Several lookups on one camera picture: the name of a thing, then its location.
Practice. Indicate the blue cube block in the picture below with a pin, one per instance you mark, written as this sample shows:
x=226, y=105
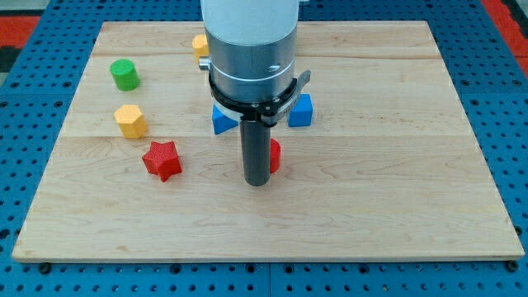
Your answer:
x=302, y=113

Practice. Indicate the yellow block behind arm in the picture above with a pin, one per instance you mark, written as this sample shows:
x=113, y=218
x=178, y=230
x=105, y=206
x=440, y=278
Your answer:
x=200, y=47

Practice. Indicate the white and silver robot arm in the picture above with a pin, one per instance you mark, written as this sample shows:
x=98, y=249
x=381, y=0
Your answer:
x=252, y=46

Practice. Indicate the blue triangle block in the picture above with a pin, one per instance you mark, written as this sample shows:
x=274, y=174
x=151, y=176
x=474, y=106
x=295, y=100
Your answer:
x=221, y=123

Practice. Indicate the red cylinder block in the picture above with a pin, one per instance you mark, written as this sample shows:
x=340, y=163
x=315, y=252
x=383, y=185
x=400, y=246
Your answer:
x=275, y=156

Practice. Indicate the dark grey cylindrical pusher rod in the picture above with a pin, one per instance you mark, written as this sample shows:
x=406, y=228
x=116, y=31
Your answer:
x=256, y=143

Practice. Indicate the red star block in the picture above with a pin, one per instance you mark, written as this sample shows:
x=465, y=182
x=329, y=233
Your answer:
x=162, y=160

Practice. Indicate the wooden board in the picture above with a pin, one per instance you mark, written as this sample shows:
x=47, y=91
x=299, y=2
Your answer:
x=389, y=170

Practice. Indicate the yellow hexagon block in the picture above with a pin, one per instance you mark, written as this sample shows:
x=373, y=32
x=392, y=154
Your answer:
x=131, y=121

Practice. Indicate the green cylinder block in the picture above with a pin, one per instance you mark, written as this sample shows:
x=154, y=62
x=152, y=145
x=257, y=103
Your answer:
x=124, y=75

